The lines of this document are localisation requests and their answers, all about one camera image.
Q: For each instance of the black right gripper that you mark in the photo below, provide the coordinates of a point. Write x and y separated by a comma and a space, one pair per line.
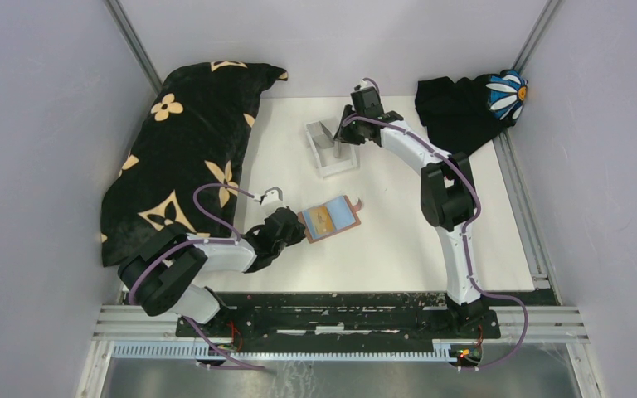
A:
342, 133

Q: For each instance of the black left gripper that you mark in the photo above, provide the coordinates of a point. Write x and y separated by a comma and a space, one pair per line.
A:
299, 234

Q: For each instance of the orange credit card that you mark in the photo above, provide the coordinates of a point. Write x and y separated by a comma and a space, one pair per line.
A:
319, 221

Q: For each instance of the tan leather card holder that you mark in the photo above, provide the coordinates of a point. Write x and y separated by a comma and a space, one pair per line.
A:
344, 214

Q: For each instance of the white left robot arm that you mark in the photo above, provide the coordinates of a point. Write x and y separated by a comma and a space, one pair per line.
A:
160, 275

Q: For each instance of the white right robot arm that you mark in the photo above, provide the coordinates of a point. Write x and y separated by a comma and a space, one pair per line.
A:
448, 199

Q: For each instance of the stack of grey cards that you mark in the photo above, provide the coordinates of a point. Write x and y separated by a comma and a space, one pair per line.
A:
321, 135

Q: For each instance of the clear acrylic card tray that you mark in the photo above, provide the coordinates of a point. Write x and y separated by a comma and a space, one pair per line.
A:
325, 163

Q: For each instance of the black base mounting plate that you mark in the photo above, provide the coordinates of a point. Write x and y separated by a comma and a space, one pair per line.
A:
342, 323

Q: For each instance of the black cloth with daisy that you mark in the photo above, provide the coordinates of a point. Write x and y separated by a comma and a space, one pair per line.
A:
462, 116

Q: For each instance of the black floral pillow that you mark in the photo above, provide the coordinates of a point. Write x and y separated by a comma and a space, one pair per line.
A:
185, 164

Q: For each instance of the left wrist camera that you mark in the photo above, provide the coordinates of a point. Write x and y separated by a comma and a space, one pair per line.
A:
271, 197

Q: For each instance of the aluminium rail frame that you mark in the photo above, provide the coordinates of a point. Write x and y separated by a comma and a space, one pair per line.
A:
526, 319

